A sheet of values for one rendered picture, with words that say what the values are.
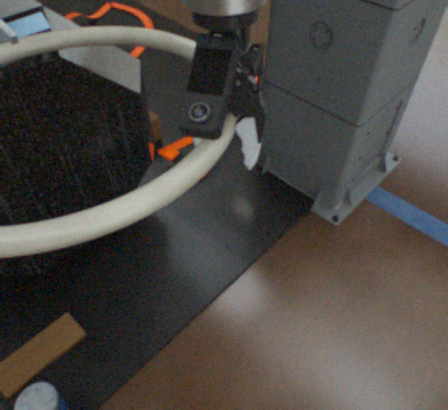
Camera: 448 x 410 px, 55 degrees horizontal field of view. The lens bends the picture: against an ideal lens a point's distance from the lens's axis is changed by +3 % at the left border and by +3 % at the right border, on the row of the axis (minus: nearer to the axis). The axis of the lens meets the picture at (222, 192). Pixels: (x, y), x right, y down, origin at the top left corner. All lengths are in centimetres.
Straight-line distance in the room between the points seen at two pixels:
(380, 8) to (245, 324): 98
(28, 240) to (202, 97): 22
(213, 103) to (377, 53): 89
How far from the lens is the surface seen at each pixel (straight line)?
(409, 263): 166
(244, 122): 53
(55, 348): 144
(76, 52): 119
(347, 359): 142
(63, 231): 44
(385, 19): 126
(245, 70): 50
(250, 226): 160
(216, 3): 45
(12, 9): 119
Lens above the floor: 129
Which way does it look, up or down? 48 degrees down
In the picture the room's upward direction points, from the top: straight up
